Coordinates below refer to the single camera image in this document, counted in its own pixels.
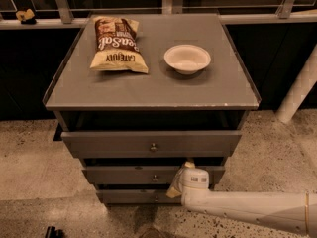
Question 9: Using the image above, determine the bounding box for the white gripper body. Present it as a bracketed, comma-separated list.
[171, 168, 209, 193]

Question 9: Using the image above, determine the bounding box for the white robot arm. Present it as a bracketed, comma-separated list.
[166, 162, 317, 238]

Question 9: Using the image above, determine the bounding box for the grey top drawer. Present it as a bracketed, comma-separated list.
[61, 130, 241, 159]

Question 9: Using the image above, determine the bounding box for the grey drawer cabinet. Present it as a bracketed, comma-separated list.
[44, 14, 261, 194]

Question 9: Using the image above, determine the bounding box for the white paper bowl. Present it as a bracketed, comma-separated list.
[163, 45, 211, 75]

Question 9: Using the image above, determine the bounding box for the black object on floor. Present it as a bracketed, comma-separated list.
[45, 226, 64, 238]

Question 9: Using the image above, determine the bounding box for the sea salt chips bag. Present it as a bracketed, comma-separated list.
[90, 16, 149, 73]

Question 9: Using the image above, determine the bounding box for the yellow black object on ledge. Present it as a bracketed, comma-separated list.
[16, 9, 37, 25]

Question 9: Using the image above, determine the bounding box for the white diagonal post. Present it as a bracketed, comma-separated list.
[275, 45, 317, 123]

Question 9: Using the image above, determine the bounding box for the metal railing frame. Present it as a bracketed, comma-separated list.
[0, 0, 317, 28]

